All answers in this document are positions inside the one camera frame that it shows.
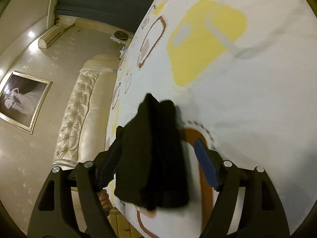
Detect black pants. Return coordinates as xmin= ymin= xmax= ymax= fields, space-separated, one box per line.
xmin=114 ymin=93 xmax=190 ymax=211

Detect person's left hand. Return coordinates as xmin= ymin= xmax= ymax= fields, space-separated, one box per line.
xmin=98 ymin=189 xmax=112 ymax=211

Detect cream tufted leather headboard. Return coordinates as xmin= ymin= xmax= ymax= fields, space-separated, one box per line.
xmin=52 ymin=54 xmax=119 ymax=170

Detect framed wedding photo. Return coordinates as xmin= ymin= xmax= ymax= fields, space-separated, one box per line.
xmin=1 ymin=71 xmax=53 ymax=134

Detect white patterned bed sheet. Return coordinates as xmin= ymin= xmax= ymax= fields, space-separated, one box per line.
xmin=107 ymin=0 xmax=316 ymax=237

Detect dark teal curtain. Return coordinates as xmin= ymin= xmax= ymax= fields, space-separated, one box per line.
xmin=54 ymin=0 xmax=154 ymax=33

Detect white wall air conditioner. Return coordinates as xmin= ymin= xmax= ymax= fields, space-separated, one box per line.
xmin=38 ymin=24 xmax=75 ymax=49

